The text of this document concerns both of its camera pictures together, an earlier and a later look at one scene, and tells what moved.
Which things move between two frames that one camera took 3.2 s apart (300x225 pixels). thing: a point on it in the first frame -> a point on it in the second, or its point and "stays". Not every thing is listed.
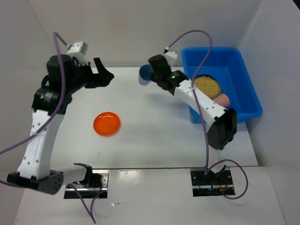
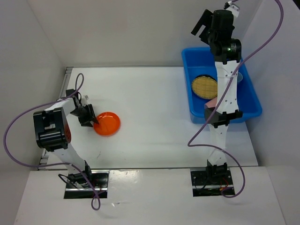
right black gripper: x=153 y=78 -> x=205 y=19
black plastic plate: x=204 y=75 stays
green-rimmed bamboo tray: x=208 y=86 stays
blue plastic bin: x=227 y=66 stays
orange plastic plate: x=106 y=123 stays
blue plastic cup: x=145 y=74 -> x=240 y=77
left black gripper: x=104 y=76 -> x=91 y=116
